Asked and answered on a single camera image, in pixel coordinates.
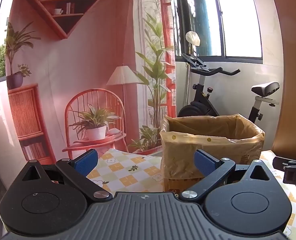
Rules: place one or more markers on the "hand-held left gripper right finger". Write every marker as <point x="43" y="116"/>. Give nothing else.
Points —
<point x="204" y="164"/>

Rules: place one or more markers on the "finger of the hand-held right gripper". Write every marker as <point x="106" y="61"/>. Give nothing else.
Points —
<point x="281" y="162"/>

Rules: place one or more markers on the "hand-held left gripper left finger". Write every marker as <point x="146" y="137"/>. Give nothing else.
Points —
<point x="86" y="162"/>

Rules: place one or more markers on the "cardboard box with plastic liner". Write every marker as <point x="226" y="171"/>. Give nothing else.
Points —
<point x="188" y="152"/>

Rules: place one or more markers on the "checkered floral tablecloth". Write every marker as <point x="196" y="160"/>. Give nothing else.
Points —
<point x="128" y="170"/>

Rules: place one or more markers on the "black exercise bike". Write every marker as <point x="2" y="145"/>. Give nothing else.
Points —
<point x="203" y="105"/>

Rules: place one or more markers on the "brown wooden panel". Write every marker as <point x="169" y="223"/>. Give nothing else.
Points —
<point x="293" y="80"/>

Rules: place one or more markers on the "printed room backdrop cloth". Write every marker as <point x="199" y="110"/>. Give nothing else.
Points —
<point x="87" y="55"/>

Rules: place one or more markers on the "pole stand with white cover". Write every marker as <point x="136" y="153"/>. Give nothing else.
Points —
<point x="192" y="38"/>

